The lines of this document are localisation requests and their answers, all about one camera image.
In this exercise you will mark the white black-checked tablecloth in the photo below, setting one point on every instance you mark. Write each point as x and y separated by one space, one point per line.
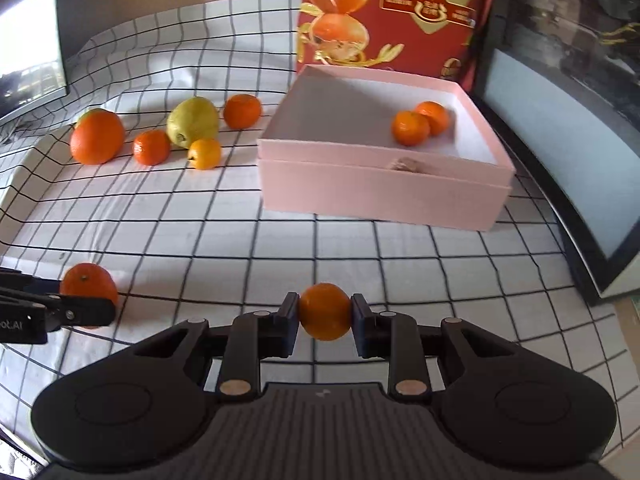
200 240

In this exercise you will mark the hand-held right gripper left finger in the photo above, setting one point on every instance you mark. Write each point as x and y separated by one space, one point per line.
290 327

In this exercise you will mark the yellow-green lemon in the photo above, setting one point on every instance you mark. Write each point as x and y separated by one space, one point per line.
96 111

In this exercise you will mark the small orange mandarin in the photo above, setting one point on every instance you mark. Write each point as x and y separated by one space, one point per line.
151 147
89 282
439 113
409 129
325 311
242 111

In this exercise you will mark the small yellow-orange kumquat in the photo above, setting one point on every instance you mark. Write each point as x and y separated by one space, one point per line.
204 154

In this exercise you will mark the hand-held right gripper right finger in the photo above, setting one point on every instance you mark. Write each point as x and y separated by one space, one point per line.
361 327

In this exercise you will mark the pink cardboard box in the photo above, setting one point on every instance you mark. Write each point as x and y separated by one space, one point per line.
380 190

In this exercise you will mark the large orange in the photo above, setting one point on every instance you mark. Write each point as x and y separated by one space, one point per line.
97 137

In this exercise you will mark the large green pear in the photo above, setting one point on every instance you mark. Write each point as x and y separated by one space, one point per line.
193 120

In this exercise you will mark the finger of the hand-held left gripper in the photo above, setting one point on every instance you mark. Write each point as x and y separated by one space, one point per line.
30 280
85 312

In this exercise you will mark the black computer monitor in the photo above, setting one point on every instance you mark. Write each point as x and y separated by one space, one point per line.
25 35

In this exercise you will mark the black framed screen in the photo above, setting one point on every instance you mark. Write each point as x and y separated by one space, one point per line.
550 125

